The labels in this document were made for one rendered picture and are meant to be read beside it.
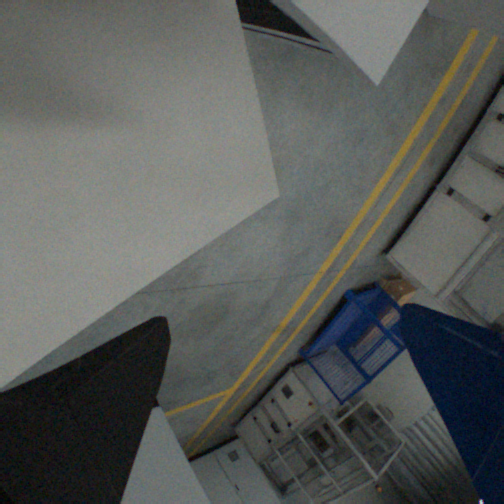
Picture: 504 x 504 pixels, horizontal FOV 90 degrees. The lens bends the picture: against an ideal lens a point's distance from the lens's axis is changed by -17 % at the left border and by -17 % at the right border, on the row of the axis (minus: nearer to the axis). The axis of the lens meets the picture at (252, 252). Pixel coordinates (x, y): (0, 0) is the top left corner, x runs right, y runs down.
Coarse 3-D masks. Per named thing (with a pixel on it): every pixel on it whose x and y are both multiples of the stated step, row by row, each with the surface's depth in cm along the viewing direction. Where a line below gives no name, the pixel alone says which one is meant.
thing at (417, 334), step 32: (416, 320) 9; (448, 320) 8; (416, 352) 9; (448, 352) 7; (480, 352) 6; (448, 384) 7; (480, 384) 6; (448, 416) 7; (480, 416) 6; (480, 448) 6; (480, 480) 5
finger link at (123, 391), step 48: (144, 336) 8; (48, 384) 5; (96, 384) 6; (144, 384) 8; (0, 432) 3; (48, 432) 4; (96, 432) 6; (0, 480) 3; (48, 480) 4; (96, 480) 5
